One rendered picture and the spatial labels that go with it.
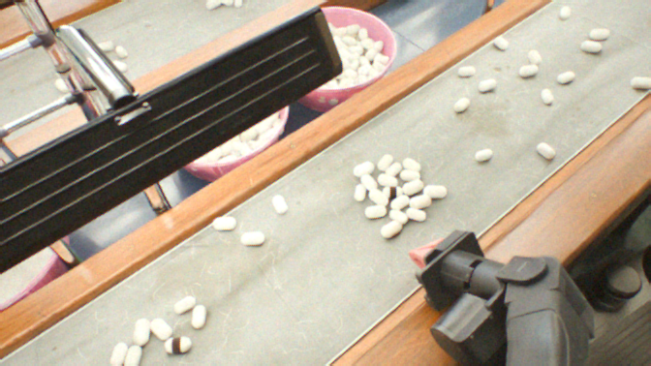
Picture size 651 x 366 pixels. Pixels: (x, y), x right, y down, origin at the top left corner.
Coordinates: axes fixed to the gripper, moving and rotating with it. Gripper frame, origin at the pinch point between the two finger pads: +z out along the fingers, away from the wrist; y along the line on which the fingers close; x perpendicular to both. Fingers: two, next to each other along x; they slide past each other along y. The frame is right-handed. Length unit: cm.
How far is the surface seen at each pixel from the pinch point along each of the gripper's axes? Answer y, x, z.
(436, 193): -11.3, -3.4, 5.2
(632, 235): -93, 70, 38
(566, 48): -60, -7, 14
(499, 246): -10.8, 4.6, -5.3
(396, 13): -49, -27, 48
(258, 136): 2.7, -22.0, 32.1
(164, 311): 33.4, -10.2, 14.8
